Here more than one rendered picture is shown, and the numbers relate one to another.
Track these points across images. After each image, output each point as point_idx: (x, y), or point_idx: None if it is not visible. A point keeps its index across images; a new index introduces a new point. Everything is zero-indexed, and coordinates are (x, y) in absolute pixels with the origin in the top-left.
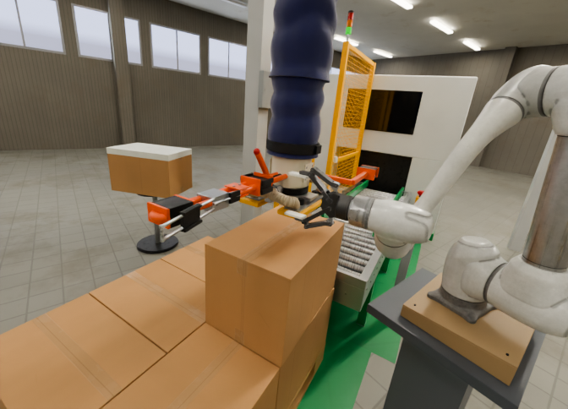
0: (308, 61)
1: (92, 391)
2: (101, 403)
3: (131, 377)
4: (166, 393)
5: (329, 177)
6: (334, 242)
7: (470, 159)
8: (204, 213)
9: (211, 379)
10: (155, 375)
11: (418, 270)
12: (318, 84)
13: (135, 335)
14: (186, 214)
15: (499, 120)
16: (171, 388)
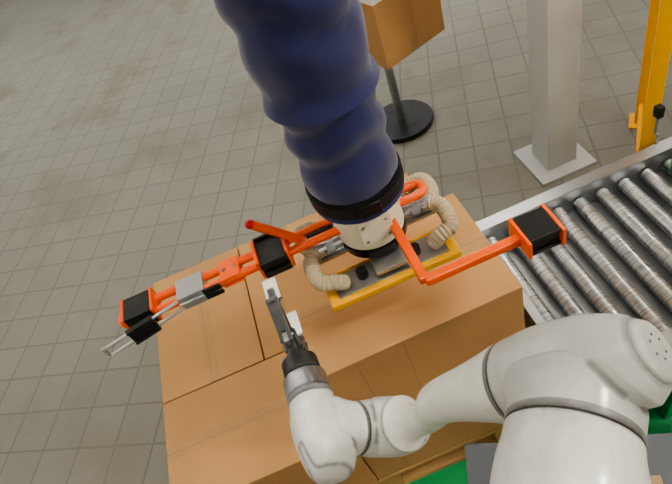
0: (282, 98)
1: (202, 368)
2: (203, 383)
3: (229, 370)
4: (244, 402)
5: (285, 320)
6: (475, 320)
7: (428, 423)
8: (167, 318)
9: (282, 412)
10: (245, 379)
11: (660, 435)
12: (319, 126)
13: (250, 323)
14: (128, 334)
15: (458, 405)
16: (250, 399)
